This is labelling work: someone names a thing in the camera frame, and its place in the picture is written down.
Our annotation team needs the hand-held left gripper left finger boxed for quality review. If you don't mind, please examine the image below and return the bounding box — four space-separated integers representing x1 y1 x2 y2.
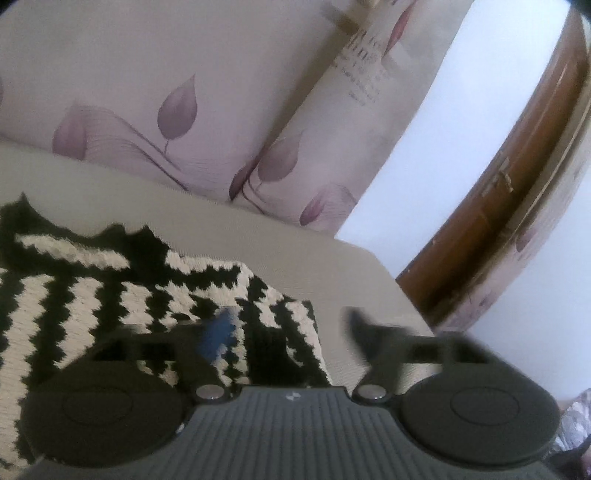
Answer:
90 308 241 402

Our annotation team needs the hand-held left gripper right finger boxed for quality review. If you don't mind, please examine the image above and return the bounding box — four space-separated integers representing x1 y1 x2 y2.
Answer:
344 307 497 403

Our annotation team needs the black and white striped sweater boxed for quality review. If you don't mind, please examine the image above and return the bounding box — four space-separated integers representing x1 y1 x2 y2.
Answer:
0 191 334 472

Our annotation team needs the brown wooden door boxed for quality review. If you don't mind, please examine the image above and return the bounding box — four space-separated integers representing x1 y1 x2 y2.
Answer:
396 9 591 334

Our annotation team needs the patterned cloth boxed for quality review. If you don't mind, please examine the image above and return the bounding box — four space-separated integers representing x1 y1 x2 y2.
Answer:
553 388 591 457

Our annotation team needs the metal door handle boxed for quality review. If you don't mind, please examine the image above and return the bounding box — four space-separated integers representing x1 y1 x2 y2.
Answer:
490 156 514 195

